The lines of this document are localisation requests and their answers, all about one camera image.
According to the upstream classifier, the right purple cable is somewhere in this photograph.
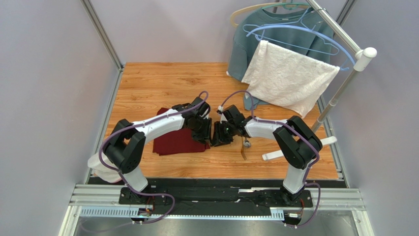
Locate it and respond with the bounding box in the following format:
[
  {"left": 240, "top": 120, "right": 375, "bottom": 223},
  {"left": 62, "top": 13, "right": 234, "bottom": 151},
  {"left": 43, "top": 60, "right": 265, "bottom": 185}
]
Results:
[{"left": 218, "top": 90, "right": 322, "bottom": 228}]

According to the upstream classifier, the teal sweatshirt on hanger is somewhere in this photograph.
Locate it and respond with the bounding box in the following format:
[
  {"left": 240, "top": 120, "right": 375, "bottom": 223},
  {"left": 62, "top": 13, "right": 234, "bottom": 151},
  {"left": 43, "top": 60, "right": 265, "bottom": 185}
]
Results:
[{"left": 227, "top": 8, "right": 340, "bottom": 116}]

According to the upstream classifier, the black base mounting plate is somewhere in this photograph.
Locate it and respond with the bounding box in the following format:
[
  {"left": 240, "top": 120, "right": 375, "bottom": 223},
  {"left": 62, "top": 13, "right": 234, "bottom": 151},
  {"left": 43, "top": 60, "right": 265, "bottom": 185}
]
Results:
[{"left": 88, "top": 177, "right": 348, "bottom": 217}]

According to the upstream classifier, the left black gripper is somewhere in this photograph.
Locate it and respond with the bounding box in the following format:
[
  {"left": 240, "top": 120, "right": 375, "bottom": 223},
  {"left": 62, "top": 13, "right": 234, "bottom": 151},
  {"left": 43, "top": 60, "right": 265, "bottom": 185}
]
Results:
[{"left": 190, "top": 116, "right": 212, "bottom": 145}]

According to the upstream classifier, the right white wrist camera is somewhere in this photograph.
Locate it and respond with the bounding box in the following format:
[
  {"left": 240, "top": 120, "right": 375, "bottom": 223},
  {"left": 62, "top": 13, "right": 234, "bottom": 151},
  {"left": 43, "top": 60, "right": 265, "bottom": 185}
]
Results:
[{"left": 217, "top": 105, "right": 227, "bottom": 122}]

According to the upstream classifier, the silver metal spoon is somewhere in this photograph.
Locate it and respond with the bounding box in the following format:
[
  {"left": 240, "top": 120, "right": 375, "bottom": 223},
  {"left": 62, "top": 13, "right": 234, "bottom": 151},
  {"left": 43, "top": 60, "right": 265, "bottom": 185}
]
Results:
[{"left": 243, "top": 138, "right": 251, "bottom": 148}]

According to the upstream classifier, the beige wooden hanger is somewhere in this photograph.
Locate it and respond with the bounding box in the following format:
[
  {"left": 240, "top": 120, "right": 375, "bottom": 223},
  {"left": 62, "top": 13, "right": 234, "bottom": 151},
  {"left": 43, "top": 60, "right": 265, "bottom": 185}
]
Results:
[{"left": 230, "top": 0, "right": 290, "bottom": 28}]

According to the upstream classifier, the white towel on hanger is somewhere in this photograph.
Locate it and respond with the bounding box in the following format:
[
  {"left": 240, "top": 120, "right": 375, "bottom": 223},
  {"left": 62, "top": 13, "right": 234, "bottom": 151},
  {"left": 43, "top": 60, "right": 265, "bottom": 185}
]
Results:
[{"left": 242, "top": 40, "right": 340, "bottom": 118}]

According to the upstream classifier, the metal clothes rack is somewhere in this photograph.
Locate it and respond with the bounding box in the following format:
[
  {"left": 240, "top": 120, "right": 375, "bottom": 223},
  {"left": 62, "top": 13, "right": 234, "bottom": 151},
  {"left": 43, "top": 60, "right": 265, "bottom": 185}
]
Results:
[{"left": 262, "top": 0, "right": 378, "bottom": 162}]

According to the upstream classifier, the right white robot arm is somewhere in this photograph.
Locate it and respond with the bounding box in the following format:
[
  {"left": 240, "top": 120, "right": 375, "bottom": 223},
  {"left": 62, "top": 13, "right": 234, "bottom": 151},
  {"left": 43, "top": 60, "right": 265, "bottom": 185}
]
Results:
[{"left": 210, "top": 105, "right": 323, "bottom": 206}]

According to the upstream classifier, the light blue clothes hanger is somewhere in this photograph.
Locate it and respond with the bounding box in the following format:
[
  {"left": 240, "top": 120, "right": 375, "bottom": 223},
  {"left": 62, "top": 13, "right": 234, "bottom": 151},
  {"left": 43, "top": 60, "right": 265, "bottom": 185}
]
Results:
[{"left": 241, "top": 7, "right": 356, "bottom": 71}]

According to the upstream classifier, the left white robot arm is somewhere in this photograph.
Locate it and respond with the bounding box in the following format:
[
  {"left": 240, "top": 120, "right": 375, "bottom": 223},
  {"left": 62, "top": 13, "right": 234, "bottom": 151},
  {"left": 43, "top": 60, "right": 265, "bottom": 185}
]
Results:
[{"left": 97, "top": 97, "right": 212, "bottom": 197}]

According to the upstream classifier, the white mesh bag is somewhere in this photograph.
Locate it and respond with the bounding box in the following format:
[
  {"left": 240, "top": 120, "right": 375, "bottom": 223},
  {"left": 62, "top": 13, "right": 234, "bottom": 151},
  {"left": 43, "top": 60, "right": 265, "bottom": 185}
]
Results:
[{"left": 88, "top": 152, "right": 121, "bottom": 183}]

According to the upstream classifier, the aluminium frame rail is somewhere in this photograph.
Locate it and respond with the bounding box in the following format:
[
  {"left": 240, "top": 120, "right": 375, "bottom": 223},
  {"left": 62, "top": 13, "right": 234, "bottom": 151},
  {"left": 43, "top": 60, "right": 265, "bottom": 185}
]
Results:
[{"left": 80, "top": 0, "right": 124, "bottom": 72}]

